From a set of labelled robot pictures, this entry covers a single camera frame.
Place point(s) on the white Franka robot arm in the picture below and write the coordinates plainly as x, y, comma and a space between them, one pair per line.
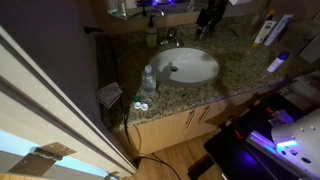
300, 140

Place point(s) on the white contact lens case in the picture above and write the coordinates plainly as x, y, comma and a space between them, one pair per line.
144, 106

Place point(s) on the small green cap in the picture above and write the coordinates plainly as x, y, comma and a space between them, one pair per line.
137, 99

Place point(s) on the small brass door hinge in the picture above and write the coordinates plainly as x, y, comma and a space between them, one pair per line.
111, 175

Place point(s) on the large brass door hinge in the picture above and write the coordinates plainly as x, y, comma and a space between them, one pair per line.
31, 163

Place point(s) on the wood framed wall mirror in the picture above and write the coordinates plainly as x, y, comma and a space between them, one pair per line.
131, 5

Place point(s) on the small white bottle blue cap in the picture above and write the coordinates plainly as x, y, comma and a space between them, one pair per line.
276, 62

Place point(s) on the black robot cart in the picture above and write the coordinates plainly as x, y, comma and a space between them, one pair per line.
233, 156

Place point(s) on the chrome sink faucet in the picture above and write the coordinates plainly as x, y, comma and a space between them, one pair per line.
173, 36

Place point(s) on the white door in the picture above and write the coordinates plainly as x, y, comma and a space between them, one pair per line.
40, 110

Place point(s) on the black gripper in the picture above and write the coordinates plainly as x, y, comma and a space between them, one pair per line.
217, 8

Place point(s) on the soap pump dispenser bottle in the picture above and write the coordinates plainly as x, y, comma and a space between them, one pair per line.
151, 36

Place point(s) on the wooden vanity cabinet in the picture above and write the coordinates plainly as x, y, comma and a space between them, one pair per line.
160, 130

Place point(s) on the white oval sink basin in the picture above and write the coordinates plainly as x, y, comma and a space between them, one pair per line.
190, 66

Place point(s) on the black wall plug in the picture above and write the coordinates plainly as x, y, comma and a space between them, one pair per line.
90, 30

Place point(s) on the white blue sunscreen bottle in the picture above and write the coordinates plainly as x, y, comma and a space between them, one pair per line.
279, 29

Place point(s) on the clear plastic water bottle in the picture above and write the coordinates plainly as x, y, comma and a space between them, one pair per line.
148, 83

